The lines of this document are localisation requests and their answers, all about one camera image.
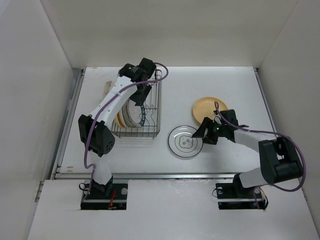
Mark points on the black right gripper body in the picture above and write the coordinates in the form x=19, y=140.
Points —
x=216, y=131

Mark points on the white plate green rim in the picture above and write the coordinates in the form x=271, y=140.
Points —
x=182, y=144

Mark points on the tan plastic plate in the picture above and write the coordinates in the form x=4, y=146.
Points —
x=205, y=107

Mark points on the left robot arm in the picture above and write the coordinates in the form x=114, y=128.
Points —
x=133, y=83

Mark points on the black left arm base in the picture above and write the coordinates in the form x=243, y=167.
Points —
x=115, y=200

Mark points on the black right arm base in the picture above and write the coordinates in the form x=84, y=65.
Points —
x=229, y=199

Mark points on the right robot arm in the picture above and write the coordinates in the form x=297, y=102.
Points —
x=280, y=159

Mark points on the white bowl green band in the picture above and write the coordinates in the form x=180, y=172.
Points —
x=136, y=114

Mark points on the cream white plate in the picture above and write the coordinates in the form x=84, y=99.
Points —
x=125, y=123

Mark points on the yellow plate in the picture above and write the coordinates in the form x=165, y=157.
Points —
x=118, y=121

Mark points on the grey wire dish rack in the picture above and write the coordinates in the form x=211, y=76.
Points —
x=152, y=125

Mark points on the aluminium table rail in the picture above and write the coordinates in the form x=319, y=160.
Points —
x=150, y=158

